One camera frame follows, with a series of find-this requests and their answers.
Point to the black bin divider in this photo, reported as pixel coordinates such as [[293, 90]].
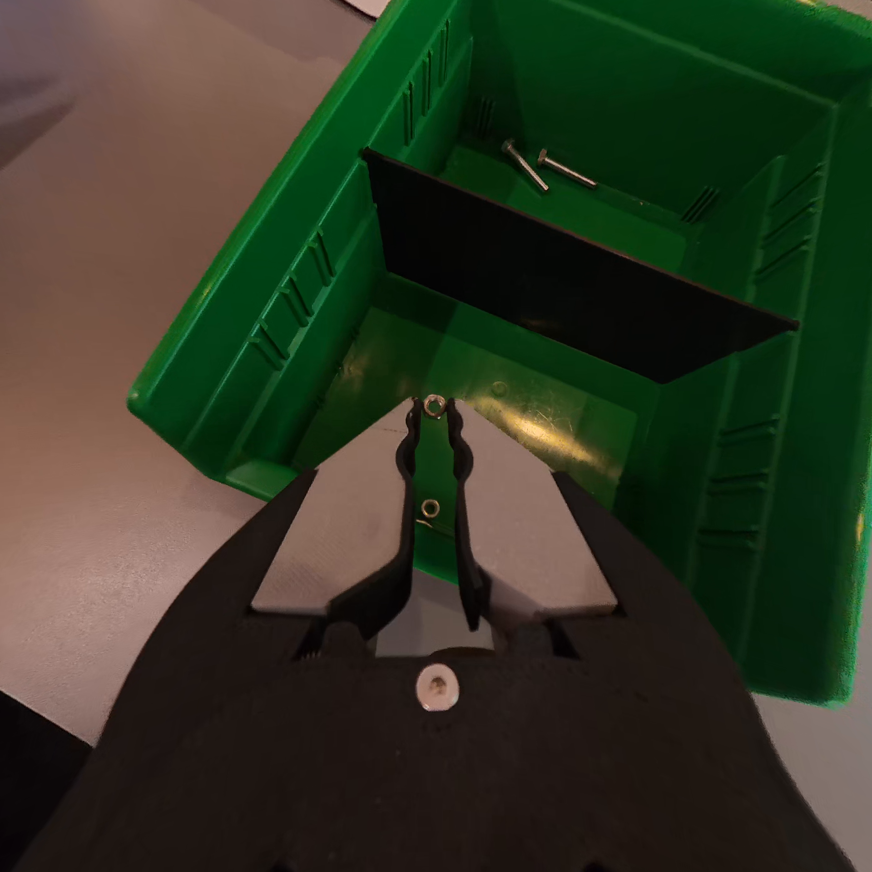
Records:
[[558, 293]]

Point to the green plastic bin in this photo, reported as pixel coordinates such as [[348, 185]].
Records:
[[613, 477]]

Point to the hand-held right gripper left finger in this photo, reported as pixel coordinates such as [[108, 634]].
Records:
[[340, 531]]

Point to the silver metal bolt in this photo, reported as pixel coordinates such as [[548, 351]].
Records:
[[523, 163], [565, 170]]

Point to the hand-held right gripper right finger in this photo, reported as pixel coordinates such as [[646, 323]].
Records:
[[531, 531]]

